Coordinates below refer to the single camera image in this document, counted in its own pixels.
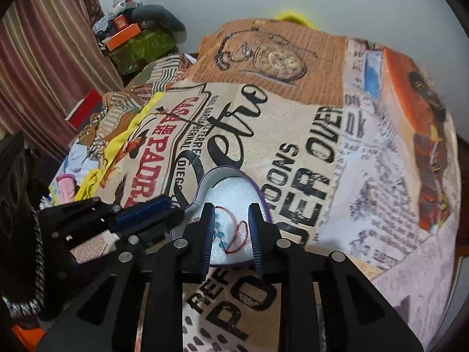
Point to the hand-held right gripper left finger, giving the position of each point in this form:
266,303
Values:
207,234

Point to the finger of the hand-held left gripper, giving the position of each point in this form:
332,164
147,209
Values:
143,212
161,225

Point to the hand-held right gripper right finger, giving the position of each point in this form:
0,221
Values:
254,238

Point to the purple heart-shaped jewelry box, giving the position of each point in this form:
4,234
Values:
231,194

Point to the pile of pastel clothes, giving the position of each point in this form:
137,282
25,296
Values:
78,159

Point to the red and white box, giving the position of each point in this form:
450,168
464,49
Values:
88,112

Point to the printed blanket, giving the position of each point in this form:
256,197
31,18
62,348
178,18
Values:
293,117

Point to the striped curtain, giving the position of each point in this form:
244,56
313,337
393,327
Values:
44,44

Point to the green cloth covered table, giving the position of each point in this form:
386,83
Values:
146,49

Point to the long orange box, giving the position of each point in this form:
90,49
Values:
122,36

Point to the small orange box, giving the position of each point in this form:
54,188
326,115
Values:
120,22

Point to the yellow foam tube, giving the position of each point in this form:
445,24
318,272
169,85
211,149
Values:
295,16

